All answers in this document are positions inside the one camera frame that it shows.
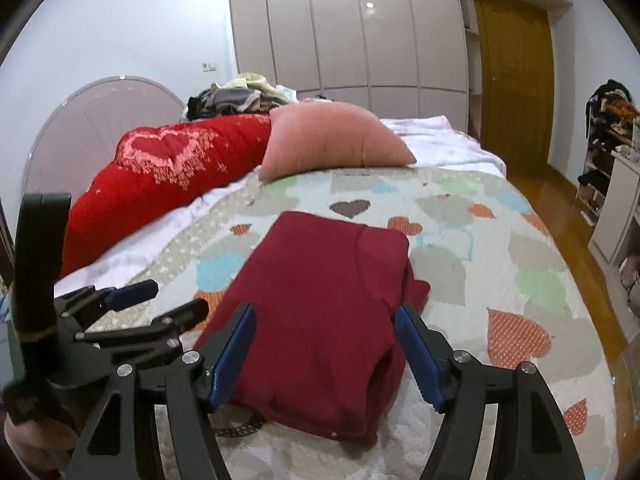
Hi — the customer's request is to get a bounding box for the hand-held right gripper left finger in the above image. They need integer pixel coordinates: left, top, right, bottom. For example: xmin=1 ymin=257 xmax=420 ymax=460
xmin=72 ymin=302 xmax=258 ymax=480

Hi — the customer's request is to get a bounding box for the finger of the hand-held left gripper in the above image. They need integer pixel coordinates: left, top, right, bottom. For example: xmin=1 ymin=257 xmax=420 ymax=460
xmin=84 ymin=298 xmax=210 ymax=357
xmin=94 ymin=279 xmax=160 ymax=314

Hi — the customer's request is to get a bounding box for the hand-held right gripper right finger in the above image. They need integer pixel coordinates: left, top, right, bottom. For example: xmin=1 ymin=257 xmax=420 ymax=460
xmin=394 ymin=304 xmax=584 ymax=480

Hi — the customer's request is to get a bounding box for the dark red garment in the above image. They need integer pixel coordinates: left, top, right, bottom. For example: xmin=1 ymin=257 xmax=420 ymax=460
xmin=192 ymin=211 xmax=432 ymax=449

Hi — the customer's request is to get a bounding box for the pile of mixed clothes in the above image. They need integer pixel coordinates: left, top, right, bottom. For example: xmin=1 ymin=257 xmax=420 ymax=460
xmin=186 ymin=73 xmax=301 ymax=122

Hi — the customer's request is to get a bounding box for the person's left hand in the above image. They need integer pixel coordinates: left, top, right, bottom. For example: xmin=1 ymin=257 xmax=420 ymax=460
xmin=4 ymin=412 xmax=81 ymax=467

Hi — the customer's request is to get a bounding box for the red floral comforter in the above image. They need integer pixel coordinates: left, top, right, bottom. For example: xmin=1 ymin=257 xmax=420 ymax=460
xmin=61 ymin=114 xmax=273 ymax=278

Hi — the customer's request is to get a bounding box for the heart-patterned quilt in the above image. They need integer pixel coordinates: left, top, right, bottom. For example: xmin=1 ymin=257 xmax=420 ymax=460
xmin=54 ymin=166 xmax=622 ymax=480

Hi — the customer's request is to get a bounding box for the rounded padded headboard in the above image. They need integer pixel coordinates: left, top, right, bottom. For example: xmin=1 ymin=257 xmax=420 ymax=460
xmin=22 ymin=75 xmax=189 ymax=221

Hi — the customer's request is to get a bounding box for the white fleece blanket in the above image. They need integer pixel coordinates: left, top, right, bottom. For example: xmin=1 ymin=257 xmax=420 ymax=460
xmin=54 ymin=115 xmax=507 ymax=301

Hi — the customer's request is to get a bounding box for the white cabinet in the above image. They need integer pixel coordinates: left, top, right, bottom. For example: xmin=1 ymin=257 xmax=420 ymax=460
xmin=587 ymin=152 xmax=640 ymax=266

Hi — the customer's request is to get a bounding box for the wooden door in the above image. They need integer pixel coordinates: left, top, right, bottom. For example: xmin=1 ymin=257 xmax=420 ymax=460
xmin=472 ymin=0 xmax=557 ymax=179

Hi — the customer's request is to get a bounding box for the cluttered storage rack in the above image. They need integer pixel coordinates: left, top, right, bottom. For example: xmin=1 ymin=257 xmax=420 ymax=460
xmin=575 ymin=79 xmax=640 ymax=227

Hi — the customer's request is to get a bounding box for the beige wardrobe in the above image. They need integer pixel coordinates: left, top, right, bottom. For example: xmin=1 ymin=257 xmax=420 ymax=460
xmin=227 ymin=0 xmax=484 ymax=136

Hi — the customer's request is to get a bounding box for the black dotted strap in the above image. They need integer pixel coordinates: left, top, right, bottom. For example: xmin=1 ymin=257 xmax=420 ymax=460
xmin=214 ymin=407 xmax=267 ymax=437

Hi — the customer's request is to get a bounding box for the pink corduroy pillow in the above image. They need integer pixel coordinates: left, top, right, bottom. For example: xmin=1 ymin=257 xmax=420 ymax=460
xmin=258 ymin=101 xmax=418 ymax=184

